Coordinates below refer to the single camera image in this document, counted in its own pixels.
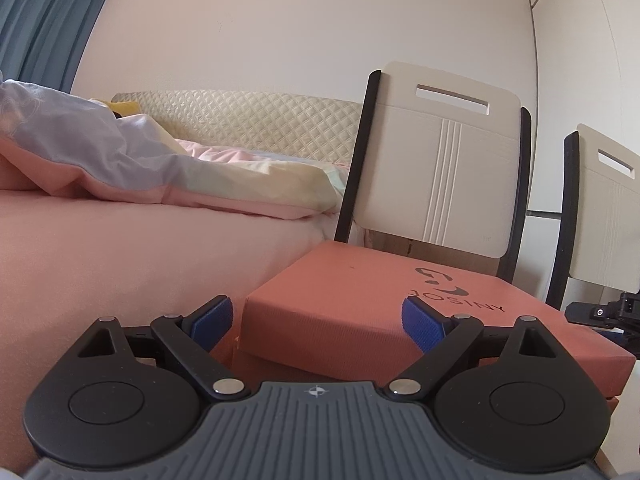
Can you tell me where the salmon pink box lid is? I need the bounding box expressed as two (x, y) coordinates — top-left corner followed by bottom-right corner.
(240, 238), (637, 400)

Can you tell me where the right white folding chair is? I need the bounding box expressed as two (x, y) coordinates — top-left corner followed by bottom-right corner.
(546, 124), (639, 309)

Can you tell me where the white folding chair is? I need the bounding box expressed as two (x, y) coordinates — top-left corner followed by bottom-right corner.
(546, 124), (639, 309)
(334, 62), (532, 282)

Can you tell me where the pink bed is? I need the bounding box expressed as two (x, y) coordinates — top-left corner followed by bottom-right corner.
(1, 190), (336, 472)

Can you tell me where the left white folding chair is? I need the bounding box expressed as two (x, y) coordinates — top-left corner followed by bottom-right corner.
(334, 62), (532, 282)

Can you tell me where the yellow plush toy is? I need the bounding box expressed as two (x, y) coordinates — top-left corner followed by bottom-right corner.
(103, 101), (142, 118)

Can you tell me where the pastel duvet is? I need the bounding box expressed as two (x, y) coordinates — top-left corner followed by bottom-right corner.
(1, 79), (341, 220)

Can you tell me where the quilted cream headboard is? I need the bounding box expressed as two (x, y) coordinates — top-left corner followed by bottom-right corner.
(113, 90), (362, 164)

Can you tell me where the blue curtain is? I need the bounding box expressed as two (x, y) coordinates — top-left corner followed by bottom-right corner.
(1, 0), (105, 92)

